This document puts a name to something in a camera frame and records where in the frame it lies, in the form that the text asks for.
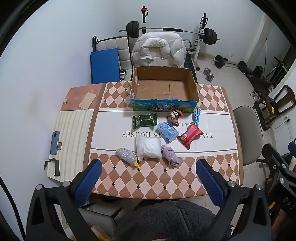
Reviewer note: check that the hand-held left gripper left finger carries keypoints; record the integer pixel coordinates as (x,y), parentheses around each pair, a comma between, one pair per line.
(89,183)

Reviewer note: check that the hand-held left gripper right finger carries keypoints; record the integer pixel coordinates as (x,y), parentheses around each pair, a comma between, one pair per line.
(208,183)

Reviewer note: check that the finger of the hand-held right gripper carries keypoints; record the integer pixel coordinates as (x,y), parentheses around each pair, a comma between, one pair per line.
(275,157)
(292,153)

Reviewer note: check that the pale purple cloth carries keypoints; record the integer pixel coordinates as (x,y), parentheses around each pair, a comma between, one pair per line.
(170,156)

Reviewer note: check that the silver yellow scrub sponge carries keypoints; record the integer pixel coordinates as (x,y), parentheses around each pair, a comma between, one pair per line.
(126,156)

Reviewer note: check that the red tissue pack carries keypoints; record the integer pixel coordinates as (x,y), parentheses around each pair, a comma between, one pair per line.
(190,135)

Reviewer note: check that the small blue tissue pack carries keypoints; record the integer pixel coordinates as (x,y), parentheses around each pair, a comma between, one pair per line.
(168,132)

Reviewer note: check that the long blue tissue pack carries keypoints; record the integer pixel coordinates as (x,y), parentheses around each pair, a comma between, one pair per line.
(196,115)

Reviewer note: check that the white cotton pad pack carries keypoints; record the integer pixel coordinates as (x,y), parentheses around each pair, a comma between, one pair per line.
(148,147)

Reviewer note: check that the panda snack packet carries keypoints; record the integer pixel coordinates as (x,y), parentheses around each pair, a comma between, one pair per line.
(174,117)

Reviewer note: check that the green wet wipes pack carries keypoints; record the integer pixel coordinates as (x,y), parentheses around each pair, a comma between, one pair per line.
(144,120)

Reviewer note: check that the cardboard box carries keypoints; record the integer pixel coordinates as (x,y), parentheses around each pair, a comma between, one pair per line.
(161,90)

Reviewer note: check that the black phone stand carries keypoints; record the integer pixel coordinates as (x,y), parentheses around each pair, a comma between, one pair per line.
(55,166)

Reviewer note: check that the beige padded chair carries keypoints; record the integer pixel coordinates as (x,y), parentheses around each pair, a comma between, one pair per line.
(247,129)

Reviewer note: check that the cream striped table mat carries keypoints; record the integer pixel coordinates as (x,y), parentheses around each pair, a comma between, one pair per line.
(71,139)

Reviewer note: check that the blue smartphone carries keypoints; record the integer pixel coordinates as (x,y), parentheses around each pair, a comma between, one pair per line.
(55,142)

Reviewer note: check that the dark wooden chair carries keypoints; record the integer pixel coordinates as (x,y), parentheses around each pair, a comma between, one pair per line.
(285,97)

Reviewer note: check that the person's grey fleece clothing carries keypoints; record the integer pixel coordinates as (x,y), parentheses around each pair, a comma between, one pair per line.
(166,222)

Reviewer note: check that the pair of white shoes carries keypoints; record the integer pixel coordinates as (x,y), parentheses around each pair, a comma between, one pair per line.
(254,94)

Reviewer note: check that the dark exercise equipment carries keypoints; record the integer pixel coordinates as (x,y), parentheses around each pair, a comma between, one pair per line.
(259,80)

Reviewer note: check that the brown paper sheet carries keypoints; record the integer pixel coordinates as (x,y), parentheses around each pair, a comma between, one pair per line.
(86,100)

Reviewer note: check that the dark wooden shelf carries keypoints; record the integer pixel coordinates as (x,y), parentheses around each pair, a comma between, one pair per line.
(278,70)

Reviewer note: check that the chrome dumbbell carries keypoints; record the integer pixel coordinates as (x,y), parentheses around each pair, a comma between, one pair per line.
(206,71)
(210,77)

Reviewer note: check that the floor barbell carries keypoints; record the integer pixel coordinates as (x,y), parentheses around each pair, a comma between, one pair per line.
(219,61)

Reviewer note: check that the red white small box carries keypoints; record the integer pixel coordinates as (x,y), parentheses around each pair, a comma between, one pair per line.
(122,75)

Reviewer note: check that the blue foam mat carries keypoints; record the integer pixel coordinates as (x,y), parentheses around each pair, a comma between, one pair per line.
(105,67)

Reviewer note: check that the black blue weight bench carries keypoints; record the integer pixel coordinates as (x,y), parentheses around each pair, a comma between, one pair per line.
(190,67)

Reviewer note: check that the white down jacket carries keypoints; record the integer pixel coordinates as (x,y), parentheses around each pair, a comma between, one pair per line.
(159,54)

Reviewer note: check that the racked barbell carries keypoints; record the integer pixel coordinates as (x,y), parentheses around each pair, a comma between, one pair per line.
(161,29)

